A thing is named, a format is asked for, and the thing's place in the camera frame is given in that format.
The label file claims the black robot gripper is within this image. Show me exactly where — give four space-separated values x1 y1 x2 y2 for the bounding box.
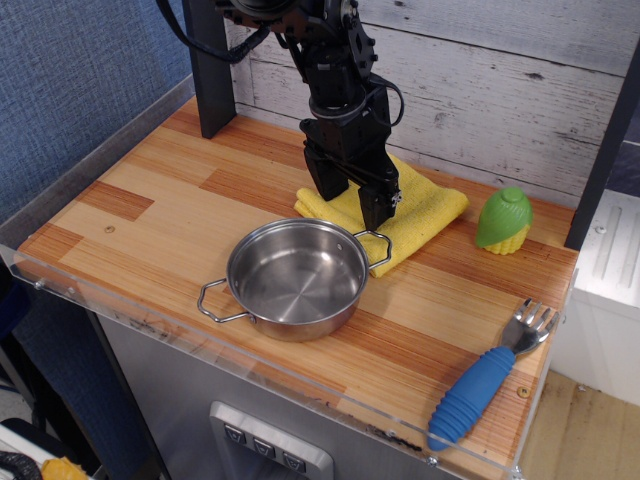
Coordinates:
300 84 402 230

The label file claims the yellow cloth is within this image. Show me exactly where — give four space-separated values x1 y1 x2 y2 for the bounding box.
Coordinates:
294 156 469 278

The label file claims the stainless steel pot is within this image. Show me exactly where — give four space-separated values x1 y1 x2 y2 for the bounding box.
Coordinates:
197 218 393 342

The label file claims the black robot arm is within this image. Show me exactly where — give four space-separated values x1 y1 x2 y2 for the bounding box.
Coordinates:
215 1 401 230

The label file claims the green yellow toy corn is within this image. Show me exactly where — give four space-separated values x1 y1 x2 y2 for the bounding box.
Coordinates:
475 187 533 255

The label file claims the silver button control panel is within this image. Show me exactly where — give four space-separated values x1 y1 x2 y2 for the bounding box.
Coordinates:
209 401 334 479

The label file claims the clear acrylic table guard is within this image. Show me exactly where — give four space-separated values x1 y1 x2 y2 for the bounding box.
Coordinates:
1 79 577 479

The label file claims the yellow black object bottom left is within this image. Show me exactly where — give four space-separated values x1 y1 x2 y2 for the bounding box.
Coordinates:
0 451 96 480

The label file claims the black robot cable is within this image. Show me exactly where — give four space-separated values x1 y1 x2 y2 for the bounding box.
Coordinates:
154 0 271 64

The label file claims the black left frame post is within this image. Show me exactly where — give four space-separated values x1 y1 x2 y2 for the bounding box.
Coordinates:
182 0 236 139

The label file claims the black frame post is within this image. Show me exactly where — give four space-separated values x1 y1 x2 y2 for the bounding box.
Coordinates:
182 0 236 139
564 46 639 250

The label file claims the black right frame post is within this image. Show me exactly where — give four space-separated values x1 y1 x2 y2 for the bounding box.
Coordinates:
564 46 639 250

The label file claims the blue handled metal fork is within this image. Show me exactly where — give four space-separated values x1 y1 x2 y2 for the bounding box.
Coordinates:
427 299 560 452

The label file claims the white aluminium side rail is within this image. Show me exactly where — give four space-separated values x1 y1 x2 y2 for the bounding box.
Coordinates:
575 189 639 308

